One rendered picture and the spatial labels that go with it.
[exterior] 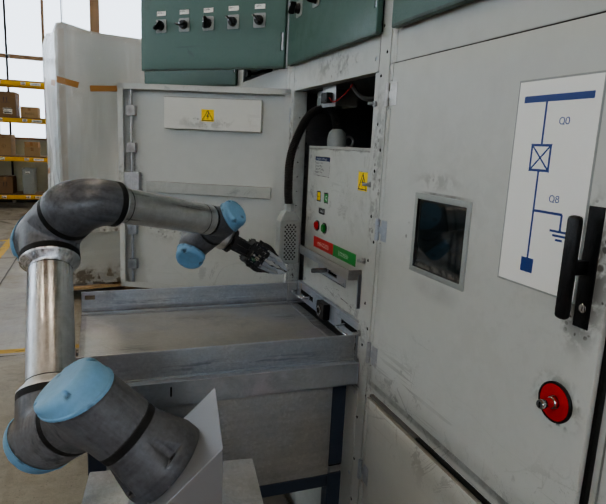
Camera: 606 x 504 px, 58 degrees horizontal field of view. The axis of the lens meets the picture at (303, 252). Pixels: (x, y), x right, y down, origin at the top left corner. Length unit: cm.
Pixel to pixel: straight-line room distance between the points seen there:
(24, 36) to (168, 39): 1058
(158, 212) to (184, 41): 110
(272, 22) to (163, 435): 147
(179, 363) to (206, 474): 47
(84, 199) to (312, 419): 79
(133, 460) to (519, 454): 60
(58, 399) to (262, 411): 63
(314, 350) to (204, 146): 93
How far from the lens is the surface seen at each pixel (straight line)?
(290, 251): 182
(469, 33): 109
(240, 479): 116
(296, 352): 140
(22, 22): 1283
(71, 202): 115
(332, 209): 167
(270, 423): 145
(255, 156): 198
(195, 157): 204
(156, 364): 133
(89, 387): 92
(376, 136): 134
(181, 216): 128
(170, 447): 96
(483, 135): 98
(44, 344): 111
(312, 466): 156
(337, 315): 163
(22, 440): 105
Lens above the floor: 139
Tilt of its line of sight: 11 degrees down
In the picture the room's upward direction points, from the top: 3 degrees clockwise
